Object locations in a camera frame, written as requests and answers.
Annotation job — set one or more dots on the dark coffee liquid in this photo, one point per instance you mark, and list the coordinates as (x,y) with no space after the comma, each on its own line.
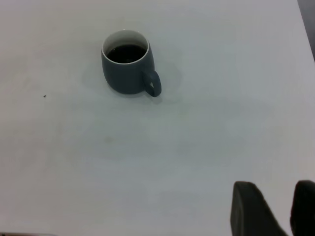
(126,53)

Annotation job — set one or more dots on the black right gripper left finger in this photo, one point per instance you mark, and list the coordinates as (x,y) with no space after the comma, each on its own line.
(253,214)

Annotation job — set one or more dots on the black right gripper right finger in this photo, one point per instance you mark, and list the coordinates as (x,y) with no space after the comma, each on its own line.
(304,209)

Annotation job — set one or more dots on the dark blue coffee mug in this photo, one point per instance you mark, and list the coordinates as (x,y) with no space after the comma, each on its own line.
(125,76)

